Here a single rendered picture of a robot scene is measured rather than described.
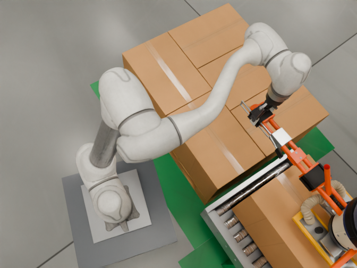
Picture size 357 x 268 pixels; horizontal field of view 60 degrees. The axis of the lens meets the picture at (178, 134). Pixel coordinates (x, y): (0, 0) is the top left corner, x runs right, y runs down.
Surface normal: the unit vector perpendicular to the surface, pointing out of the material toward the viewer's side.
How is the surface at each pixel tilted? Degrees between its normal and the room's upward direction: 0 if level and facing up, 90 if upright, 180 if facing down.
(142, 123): 12
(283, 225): 0
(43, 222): 0
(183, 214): 0
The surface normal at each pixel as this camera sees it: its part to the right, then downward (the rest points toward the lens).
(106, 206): 0.11, -0.23
